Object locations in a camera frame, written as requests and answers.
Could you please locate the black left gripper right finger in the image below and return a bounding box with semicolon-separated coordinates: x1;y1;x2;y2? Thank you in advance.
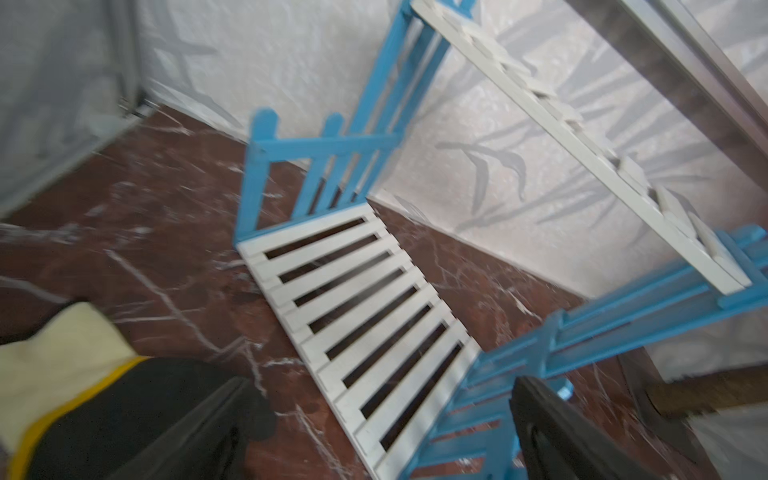
510;376;659;480

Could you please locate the black and yellow work glove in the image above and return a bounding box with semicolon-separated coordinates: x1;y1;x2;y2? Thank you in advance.
1;301;277;479

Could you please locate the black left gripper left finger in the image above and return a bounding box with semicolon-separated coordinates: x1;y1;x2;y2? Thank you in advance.
109;380;248;479

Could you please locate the blue and white wooden shelf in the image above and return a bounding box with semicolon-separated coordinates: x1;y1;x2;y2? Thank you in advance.
234;1;767;479

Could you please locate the pink blossom artificial tree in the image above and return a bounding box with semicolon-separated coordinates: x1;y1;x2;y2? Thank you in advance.
617;347;768;463

